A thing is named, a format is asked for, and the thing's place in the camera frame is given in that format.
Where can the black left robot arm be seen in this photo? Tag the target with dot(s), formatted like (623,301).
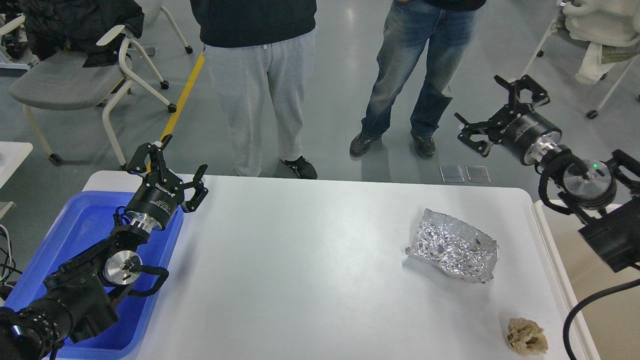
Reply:
(82,295)

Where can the person in grey sweatpants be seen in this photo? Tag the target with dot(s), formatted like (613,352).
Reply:
(257,49)

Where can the black jacket on chair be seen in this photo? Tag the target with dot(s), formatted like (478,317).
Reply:
(51,25)

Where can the floor metal plate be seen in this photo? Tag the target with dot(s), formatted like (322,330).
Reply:
(452,174)
(477,174)

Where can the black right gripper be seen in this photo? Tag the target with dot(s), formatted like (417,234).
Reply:
(525,134)

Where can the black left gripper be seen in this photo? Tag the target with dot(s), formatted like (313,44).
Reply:
(160,193)

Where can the crumpled silver foil bag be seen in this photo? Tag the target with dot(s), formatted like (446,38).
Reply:
(457,248)

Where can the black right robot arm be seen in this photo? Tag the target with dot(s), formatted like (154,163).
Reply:
(603,198)

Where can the crumpled brown paper ball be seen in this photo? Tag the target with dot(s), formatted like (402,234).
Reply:
(525,337)

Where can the beige plastic bin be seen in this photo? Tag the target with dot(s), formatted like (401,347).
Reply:
(608,328)

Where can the right floor metal plate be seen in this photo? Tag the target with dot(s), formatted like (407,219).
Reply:
(477,174)

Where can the white side table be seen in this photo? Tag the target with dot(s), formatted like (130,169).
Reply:
(12,155)

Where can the white chair with cloth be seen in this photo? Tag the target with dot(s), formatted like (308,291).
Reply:
(611,30)

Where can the grey office chair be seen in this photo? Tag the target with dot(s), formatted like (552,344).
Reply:
(63,83)

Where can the left floor metal plate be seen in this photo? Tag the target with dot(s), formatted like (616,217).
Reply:
(452,174)

